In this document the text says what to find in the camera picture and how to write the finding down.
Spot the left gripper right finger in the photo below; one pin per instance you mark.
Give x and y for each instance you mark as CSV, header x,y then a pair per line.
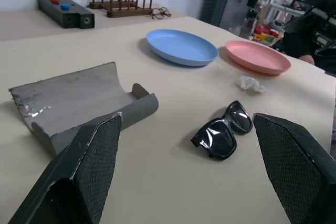
x,y
296,171

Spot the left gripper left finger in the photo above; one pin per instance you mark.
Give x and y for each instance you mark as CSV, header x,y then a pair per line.
x,y
94,161

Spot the grey glasses case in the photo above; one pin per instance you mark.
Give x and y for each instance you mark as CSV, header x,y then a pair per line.
x,y
78,95

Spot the black sunglasses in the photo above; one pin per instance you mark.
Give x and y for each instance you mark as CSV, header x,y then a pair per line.
x,y
220,140

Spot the pink plate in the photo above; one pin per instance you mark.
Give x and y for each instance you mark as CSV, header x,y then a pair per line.
x,y
257,56

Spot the plain black box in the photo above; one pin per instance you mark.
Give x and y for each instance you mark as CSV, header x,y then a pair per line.
x,y
86,20

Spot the blue plate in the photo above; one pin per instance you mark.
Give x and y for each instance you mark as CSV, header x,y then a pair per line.
x,y
181,45

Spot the black box with coloured buttons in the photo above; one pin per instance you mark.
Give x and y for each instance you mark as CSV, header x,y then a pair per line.
x,y
52,11

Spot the brown thin-rimmed eyeglasses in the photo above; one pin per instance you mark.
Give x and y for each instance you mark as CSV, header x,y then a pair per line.
x,y
160,13

